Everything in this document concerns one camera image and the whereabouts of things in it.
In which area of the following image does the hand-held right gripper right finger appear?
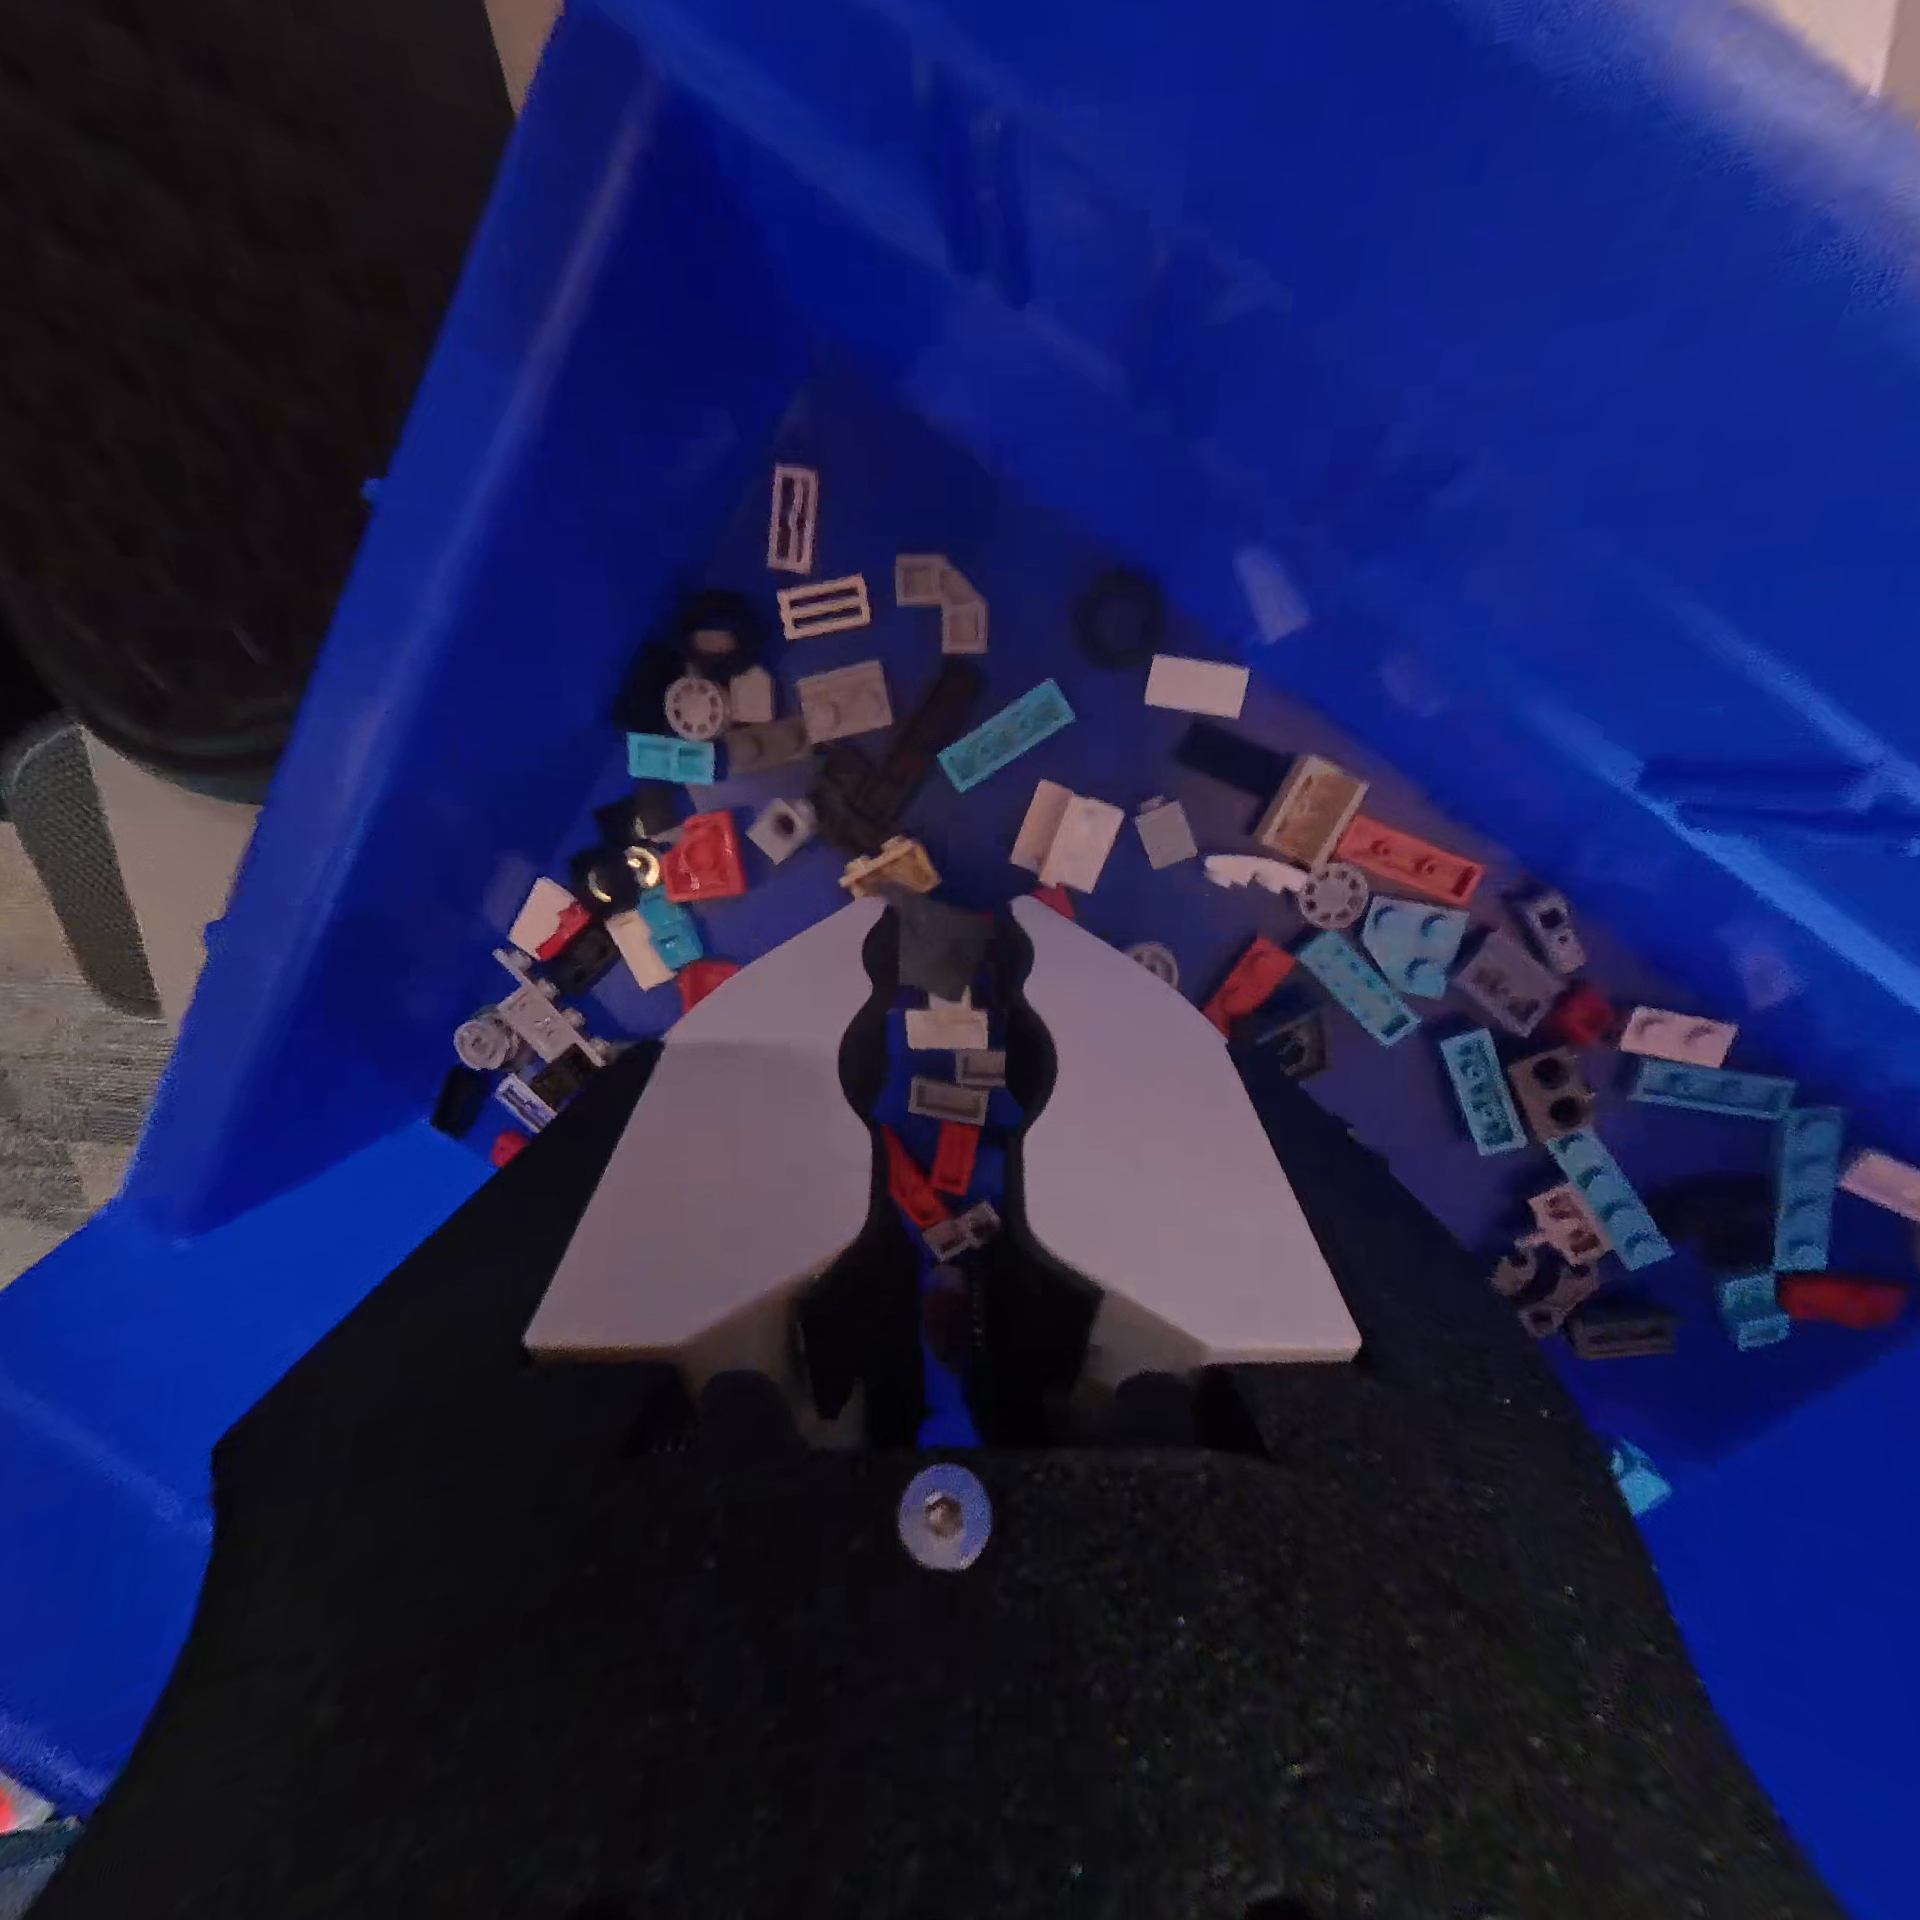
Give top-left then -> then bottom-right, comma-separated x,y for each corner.
984,896 -> 1366,1441

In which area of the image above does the black mesh chair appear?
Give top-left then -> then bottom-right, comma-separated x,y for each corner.
0,0 -> 505,1014

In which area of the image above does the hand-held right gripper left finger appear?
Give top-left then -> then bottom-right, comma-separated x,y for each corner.
521,896 -> 923,1441

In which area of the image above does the pile of toy bricks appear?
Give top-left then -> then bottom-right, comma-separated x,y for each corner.
427,463 -> 1920,1518

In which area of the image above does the blue plastic bin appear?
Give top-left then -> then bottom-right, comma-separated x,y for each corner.
0,0 -> 1920,1920

